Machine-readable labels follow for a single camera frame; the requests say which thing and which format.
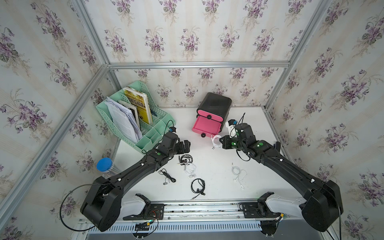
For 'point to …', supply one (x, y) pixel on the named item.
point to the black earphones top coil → (185, 159)
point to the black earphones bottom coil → (202, 182)
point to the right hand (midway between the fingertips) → (221, 140)
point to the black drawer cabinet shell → (216, 104)
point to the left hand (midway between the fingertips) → (186, 144)
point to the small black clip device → (278, 146)
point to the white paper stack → (124, 119)
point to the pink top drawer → (209, 115)
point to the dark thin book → (134, 110)
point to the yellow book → (140, 100)
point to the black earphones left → (163, 171)
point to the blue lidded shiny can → (104, 164)
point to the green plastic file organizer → (161, 121)
